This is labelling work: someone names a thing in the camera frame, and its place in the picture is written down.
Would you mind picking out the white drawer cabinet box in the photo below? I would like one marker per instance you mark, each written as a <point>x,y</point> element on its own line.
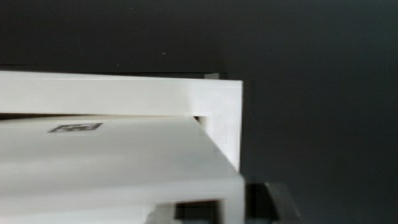
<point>101,170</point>

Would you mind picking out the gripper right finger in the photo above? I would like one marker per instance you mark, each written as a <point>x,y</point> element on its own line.
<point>270,206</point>

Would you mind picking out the white L-shaped fence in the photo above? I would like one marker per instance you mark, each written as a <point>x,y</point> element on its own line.
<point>59,93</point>

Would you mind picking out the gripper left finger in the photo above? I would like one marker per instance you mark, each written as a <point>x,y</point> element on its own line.
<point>199,212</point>

